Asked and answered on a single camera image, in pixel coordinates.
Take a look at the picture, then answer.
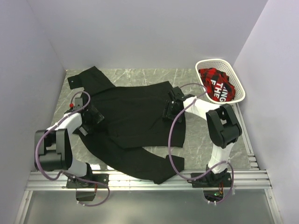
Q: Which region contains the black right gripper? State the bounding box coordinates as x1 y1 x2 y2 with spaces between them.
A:
163 100 184 124

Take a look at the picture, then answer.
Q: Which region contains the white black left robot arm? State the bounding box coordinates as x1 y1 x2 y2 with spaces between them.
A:
35 104 104 188

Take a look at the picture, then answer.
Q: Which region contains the aluminium rail frame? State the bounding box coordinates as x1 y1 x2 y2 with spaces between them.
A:
14 102 281 224

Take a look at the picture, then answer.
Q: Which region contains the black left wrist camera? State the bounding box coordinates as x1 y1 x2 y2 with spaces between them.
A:
69 97 84 111

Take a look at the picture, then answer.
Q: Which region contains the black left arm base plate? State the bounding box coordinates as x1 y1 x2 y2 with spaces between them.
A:
66 174 109 203

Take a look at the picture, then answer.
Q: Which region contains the black long sleeve shirt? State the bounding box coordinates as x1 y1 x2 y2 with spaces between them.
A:
68 67 186 184

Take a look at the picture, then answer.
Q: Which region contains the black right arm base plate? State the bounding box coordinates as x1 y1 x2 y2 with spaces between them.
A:
191 172 234 203

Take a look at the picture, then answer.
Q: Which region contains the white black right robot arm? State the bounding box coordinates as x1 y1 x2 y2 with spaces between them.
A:
163 87 242 187

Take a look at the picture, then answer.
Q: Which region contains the red black plaid shirt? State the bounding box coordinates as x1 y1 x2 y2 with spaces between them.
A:
198 68 235 102

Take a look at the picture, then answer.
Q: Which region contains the white plastic laundry basket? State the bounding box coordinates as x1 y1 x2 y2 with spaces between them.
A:
195 59 246 104

